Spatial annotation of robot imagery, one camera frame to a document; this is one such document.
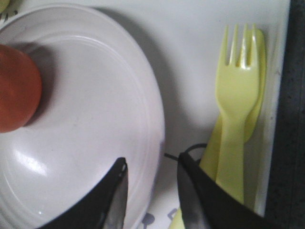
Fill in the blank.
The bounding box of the orange mandarin fruit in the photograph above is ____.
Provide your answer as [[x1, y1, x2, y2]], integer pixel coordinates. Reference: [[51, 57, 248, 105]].
[[0, 45, 42, 133]]

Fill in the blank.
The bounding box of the yellow plastic spoon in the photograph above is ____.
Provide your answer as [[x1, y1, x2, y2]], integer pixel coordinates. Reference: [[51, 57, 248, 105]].
[[169, 28, 267, 229]]

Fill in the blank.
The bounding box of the yellow lemon right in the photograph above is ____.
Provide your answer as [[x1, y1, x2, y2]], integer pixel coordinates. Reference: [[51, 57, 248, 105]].
[[0, 0, 10, 13]]

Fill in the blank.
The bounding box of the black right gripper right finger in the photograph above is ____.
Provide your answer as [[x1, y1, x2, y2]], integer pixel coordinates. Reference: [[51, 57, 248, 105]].
[[178, 152, 305, 229]]

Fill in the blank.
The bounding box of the beige round plate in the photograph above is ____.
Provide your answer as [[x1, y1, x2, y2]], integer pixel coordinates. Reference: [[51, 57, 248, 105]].
[[0, 4, 165, 229]]

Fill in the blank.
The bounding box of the white bear print tray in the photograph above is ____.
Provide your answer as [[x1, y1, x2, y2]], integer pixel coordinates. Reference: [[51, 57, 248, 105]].
[[0, 0, 290, 229]]

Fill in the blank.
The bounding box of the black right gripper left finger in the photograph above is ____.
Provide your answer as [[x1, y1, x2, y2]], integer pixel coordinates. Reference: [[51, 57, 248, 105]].
[[42, 157, 128, 229]]

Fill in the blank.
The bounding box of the yellow plastic fork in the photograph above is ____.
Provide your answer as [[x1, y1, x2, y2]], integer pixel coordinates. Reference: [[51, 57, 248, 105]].
[[215, 25, 260, 204]]

